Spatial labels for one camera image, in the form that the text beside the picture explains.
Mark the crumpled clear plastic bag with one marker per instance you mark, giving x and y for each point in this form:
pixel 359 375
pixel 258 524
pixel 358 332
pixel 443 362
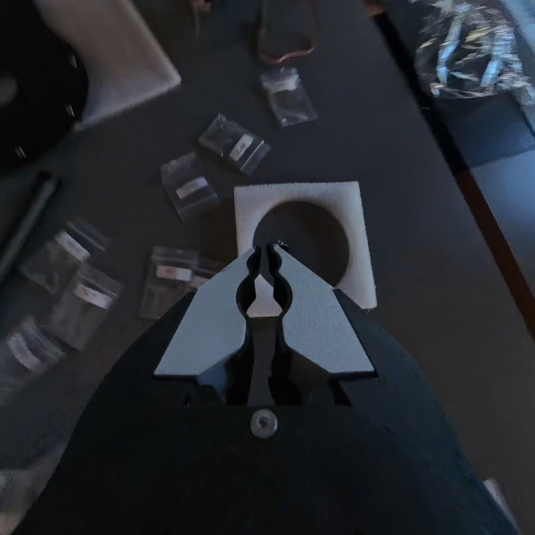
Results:
pixel 468 46

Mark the dark slender tool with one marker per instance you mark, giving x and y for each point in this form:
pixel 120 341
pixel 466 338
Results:
pixel 29 221

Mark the black desk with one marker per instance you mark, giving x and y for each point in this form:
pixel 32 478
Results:
pixel 397 209

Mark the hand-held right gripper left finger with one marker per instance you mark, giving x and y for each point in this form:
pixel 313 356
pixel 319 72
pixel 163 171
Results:
pixel 200 326

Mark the blue toy robot arm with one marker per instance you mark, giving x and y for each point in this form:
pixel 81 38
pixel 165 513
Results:
pixel 286 21

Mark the white board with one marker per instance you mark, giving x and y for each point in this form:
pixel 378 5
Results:
pixel 125 62

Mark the black plate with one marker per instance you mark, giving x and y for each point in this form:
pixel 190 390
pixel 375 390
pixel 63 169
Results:
pixel 37 104

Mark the group of small parts bags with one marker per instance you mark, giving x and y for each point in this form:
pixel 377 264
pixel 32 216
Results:
pixel 234 146

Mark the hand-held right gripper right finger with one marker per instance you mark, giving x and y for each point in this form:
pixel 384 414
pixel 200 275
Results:
pixel 322 330

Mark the white foam square with hole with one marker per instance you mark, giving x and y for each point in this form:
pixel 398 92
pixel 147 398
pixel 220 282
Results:
pixel 301 192

